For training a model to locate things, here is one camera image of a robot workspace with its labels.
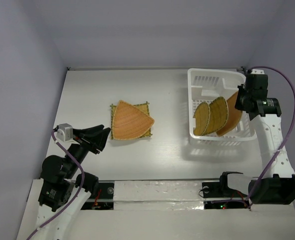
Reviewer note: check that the white plastic dish rack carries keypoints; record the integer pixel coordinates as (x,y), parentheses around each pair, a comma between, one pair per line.
(205,85)

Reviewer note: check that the square bamboo woven plate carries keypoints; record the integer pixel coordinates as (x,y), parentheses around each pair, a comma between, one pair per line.
(146,110)

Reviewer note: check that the white foam strip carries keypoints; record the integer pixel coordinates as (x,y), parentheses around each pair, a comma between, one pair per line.
(157,195)

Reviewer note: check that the thick tan woven plate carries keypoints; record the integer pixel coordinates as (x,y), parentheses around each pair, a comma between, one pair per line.
(234,116)

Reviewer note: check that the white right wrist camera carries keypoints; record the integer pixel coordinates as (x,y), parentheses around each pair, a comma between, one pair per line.
(256,71)

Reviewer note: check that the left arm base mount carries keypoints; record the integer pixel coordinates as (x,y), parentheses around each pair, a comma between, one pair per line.
(104,198)

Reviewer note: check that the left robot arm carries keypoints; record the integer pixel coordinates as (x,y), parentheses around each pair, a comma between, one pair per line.
(66,186)

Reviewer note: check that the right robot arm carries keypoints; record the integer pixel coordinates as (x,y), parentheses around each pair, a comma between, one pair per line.
(276,183)

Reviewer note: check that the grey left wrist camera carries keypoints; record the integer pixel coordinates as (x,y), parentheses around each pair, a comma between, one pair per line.
(64,132)

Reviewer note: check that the small round bamboo plate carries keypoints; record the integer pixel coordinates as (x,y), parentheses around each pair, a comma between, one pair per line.
(202,118)

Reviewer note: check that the triangular orange woven plate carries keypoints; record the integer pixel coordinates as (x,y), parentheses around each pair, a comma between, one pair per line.
(130,121)

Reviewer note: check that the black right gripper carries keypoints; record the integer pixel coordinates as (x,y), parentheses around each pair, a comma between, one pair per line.
(241,103)

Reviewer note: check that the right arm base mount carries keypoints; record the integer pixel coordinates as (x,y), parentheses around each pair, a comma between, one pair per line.
(218,197)

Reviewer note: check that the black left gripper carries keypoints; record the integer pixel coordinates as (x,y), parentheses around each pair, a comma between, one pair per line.
(98,138)

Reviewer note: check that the medium round bamboo plate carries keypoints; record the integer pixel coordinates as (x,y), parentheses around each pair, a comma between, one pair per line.
(219,114)

